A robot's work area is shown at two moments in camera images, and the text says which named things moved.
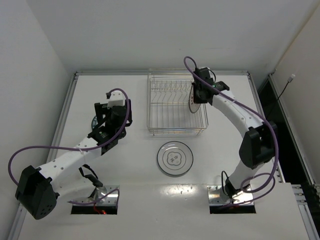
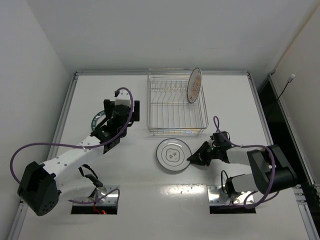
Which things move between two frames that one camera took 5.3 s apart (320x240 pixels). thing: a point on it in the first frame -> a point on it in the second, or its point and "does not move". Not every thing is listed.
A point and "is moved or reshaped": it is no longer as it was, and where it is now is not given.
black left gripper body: x=99 y=116 does not move
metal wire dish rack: x=168 y=112 does not move
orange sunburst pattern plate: x=193 y=107 is moved or reshaped
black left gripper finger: x=130 y=118 -> x=136 y=111
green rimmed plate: x=94 y=122 does not move
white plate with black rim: x=175 y=158 is moved or reshaped
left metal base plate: x=101 y=191 does not move
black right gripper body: x=198 y=93 -> x=206 y=152
